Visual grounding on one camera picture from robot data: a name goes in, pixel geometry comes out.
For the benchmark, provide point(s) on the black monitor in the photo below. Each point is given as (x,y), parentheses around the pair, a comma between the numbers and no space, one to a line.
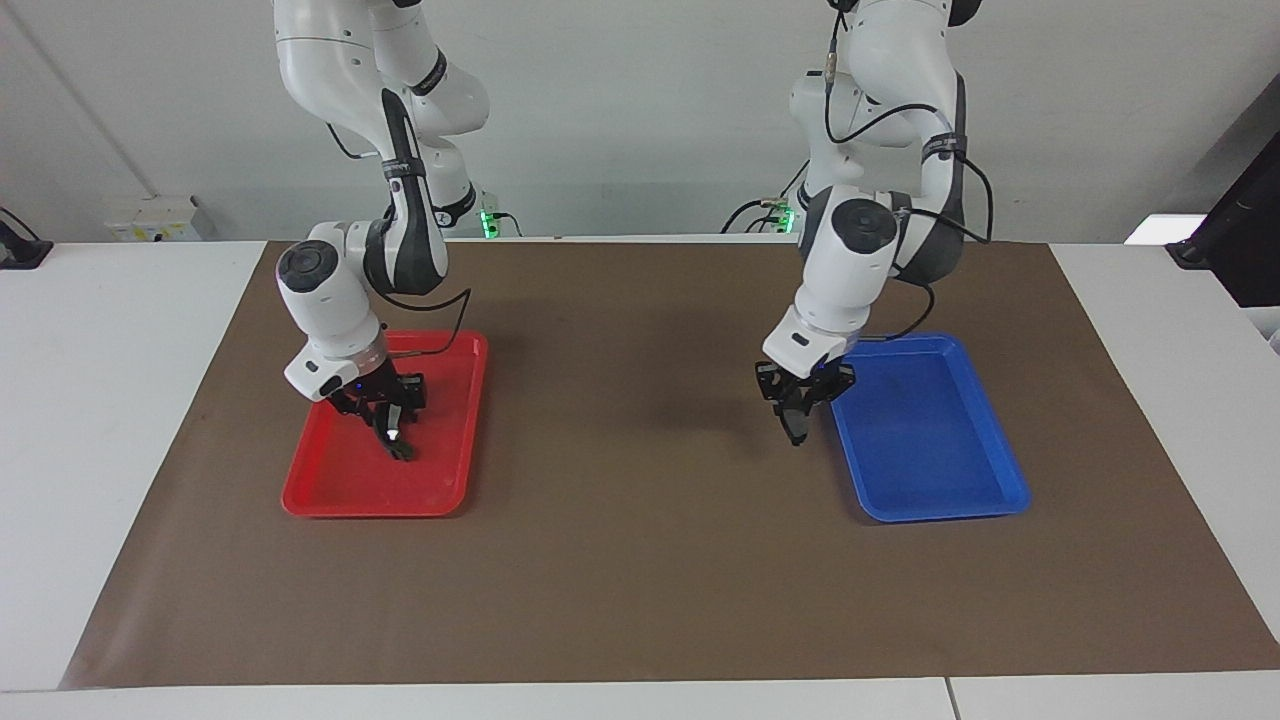
(1240,250)

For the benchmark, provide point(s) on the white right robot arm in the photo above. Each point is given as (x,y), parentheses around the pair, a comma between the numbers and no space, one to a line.
(320,290)

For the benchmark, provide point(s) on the blue plastic tray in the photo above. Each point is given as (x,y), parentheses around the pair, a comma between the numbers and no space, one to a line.
(930,450)

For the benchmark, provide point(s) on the curved silver-backed brake pad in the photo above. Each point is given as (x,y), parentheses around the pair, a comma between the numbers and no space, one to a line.
(400,450)

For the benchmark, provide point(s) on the dark grey brake pad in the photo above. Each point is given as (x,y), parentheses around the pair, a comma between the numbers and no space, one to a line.
(797,430)

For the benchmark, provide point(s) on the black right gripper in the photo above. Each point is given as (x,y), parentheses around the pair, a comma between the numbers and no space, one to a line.
(372,390)

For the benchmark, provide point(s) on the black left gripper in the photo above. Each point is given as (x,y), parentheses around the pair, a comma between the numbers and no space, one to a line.
(808,380)

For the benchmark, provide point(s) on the white wall socket box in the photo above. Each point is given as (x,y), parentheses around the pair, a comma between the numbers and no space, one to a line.
(160,220)

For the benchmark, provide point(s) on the red plastic tray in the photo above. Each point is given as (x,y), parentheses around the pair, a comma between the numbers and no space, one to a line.
(440,470)

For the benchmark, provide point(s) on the brown table mat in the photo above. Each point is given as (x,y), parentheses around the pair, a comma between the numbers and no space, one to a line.
(640,600)

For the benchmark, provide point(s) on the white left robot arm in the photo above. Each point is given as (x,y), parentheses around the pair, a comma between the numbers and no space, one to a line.
(850,270)

